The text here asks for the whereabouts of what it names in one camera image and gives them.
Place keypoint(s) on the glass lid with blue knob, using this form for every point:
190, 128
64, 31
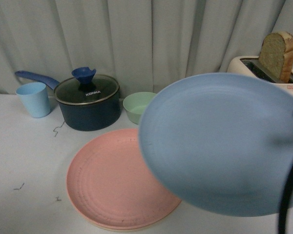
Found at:
86, 87

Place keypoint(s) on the light blue cup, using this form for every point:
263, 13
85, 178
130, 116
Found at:
35, 99

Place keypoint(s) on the bread slice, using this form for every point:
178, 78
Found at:
276, 55

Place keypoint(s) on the grey curtain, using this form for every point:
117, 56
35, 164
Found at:
145, 44

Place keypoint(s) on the white toaster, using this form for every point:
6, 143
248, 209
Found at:
244, 68

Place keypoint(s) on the green bowl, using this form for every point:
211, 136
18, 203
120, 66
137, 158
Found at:
136, 103

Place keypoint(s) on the dark blue saucepan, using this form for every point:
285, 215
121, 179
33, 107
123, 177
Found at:
89, 117

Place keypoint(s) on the pink plate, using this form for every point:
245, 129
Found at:
108, 176

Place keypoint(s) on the blue plate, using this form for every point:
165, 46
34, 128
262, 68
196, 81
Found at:
222, 142

